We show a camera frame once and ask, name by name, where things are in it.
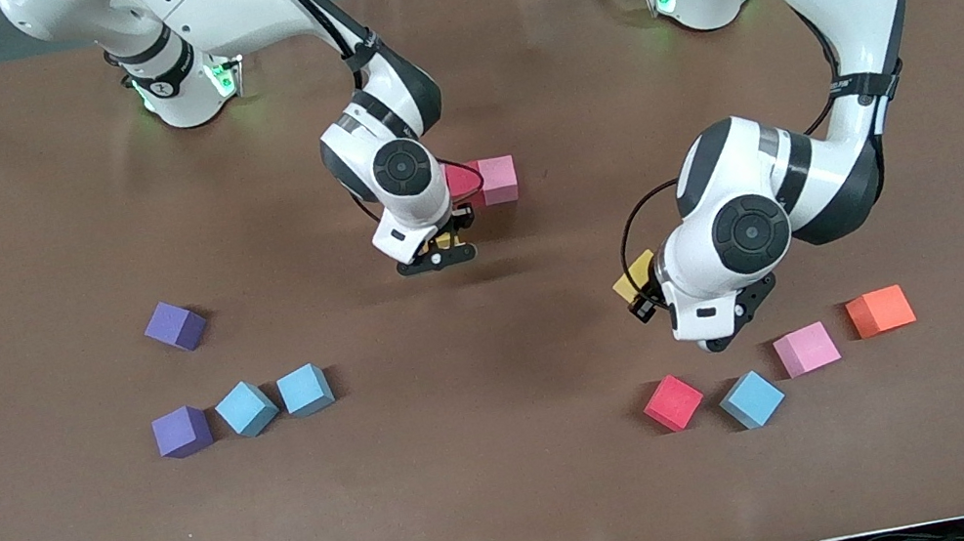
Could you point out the yellow foam block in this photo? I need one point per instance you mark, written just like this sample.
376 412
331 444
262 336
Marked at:
632 279
449 241

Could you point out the dark red foam block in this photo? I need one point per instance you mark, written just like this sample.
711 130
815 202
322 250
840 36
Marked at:
459 185

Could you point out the pink foam block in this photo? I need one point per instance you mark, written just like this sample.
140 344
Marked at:
807 350
499 180

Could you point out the blue foam block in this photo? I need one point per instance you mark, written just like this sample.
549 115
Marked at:
752 399
306 390
247 409

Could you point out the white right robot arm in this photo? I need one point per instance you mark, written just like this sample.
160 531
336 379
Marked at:
247 4

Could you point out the bright red foam block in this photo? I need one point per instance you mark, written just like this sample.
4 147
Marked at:
673 403

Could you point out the orange foam block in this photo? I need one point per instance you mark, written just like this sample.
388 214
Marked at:
880 311

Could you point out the brown table mat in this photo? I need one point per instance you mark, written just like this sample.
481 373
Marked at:
523 501

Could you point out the purple foam block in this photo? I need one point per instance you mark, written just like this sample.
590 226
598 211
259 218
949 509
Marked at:
182 432
175 327

